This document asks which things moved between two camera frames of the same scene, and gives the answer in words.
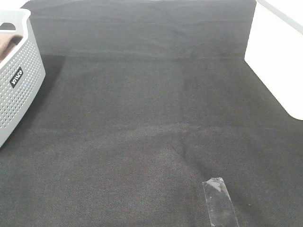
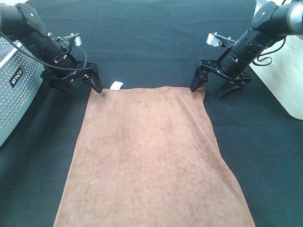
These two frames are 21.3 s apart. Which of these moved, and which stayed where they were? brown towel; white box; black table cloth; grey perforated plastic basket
Moved: brown towel
Stayed: black table cloth; white box; grey perforated plastic basket
